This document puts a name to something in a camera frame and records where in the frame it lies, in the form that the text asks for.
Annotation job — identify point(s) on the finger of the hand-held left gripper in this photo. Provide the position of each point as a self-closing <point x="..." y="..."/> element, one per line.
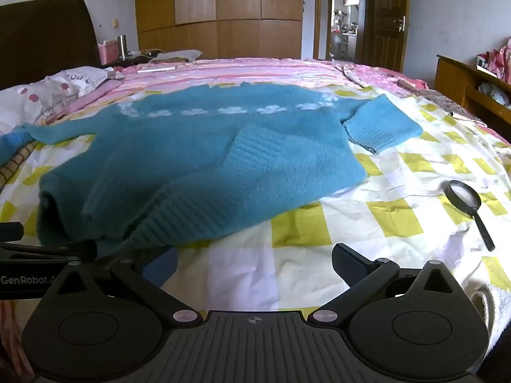
<point x="10" y="231"/>
<point x="48" y="248"/>

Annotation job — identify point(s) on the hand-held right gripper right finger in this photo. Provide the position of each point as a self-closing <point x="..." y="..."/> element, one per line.
<point x="347" y="263"/>

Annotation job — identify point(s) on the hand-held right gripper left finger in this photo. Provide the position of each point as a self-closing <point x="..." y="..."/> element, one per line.
<point x="161" y="265"/>

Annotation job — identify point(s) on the teal knit sweater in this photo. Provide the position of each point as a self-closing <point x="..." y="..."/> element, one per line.
<point x="199" y="147"/>

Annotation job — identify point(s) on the brown plaid cloth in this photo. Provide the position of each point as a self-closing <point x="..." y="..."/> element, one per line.
<point x="12" y="171"/>

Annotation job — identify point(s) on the yellow white checkered bed sheet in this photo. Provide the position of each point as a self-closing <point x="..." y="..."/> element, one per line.
<point x="399" y="215"/>

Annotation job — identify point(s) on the blue cloth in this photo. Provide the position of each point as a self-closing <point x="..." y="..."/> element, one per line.
<point x="10" y="147"/>

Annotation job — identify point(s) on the white pink dotted pillow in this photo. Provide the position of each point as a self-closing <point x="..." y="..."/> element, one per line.
<point x="24" y="99"/>

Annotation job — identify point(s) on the black magnifying glass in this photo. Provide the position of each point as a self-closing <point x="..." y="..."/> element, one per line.
<point x="485" y="235"/>

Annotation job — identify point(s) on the white towel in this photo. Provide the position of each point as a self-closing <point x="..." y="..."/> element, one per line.
<point x="495" y="307"/>

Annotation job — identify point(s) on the brown patterned cloth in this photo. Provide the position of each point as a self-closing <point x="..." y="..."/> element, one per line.
<point x="443" y="99"/>

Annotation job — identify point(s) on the pink floral quilt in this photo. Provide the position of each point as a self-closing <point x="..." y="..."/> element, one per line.
<point x="379" y="74"/>

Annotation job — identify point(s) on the dark wooden headboard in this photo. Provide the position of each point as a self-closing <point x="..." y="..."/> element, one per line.
<point x="44" y="36"/>

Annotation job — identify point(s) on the pink storage box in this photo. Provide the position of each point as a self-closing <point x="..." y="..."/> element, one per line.
<point x="107" y="54"/>

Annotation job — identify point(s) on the pink striped blanket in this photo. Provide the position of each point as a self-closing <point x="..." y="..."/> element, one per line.
<point x="239" y="72"/>

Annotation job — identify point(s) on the grey cloth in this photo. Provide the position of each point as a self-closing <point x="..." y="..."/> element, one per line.
<point x="183" y="54"/>

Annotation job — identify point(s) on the wooden shelf cabinet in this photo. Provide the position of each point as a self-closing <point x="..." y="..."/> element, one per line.
<point x="449" y="75"/>

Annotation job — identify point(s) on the metal thermos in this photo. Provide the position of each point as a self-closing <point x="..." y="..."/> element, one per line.
<point x="122" y="46"/>

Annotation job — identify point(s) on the crumpled plastic bag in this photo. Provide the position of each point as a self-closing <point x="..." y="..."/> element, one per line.
<point x="495" y="93"/>

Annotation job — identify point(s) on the dark wooden door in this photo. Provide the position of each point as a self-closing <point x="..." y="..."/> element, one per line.
<point x="385" y="28"/>

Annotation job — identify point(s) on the pink floral cloth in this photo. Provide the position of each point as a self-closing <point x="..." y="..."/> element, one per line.
<point x="501" y="58"/>

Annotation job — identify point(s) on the wooden wardrobe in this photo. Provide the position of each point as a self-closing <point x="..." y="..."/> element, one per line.
<point x="219" y="8"/>

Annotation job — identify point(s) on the wooden door frame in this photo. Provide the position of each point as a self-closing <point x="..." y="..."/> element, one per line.
<point x="317" y="8"/>

